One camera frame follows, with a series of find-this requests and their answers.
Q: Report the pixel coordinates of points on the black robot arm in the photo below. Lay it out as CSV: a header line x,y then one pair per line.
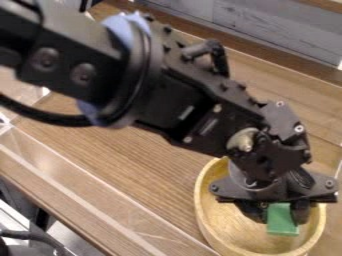
x,y
135,74

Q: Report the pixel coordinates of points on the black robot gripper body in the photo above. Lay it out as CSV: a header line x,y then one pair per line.
x,y
295,186

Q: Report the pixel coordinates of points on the brown wooden bowl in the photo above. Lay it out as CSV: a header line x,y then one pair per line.
x,y
237,236

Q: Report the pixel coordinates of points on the clear acrylic enclosure walls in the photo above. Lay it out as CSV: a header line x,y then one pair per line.
x,y
119,184

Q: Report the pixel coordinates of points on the green rectangular block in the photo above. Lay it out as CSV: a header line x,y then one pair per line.
x,y
281,224

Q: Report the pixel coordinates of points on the black metal table frame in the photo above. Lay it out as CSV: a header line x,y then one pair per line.
x,y
31,232

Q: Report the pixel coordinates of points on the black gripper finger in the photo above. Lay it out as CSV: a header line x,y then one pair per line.
x,y
253,211
299,210

